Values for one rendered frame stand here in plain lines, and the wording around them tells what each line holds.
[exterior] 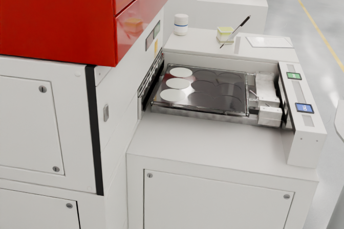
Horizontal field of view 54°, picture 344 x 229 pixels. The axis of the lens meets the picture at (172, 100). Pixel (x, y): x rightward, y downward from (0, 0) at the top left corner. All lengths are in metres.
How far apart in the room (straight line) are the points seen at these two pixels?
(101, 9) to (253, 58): 0.98
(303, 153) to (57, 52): 0.80
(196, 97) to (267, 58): 0.44
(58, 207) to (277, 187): 0.69
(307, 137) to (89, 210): 0.70
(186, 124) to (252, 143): 0.25
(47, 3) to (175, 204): 0.81
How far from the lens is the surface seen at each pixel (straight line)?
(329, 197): 2.43
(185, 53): 1.60
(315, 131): 1.14
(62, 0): 0.77
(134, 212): 1.35
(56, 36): 0.80
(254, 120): 1.34
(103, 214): 1.08
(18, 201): 1.18
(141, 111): 1.25
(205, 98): 1.33
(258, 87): 1.51
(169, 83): 1.42
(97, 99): 0.82
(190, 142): 1.21
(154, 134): 1.24
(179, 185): 1.20
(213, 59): 1.59
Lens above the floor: 1.55
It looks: 30 degrees down
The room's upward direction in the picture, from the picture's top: 3 degrees clockwise
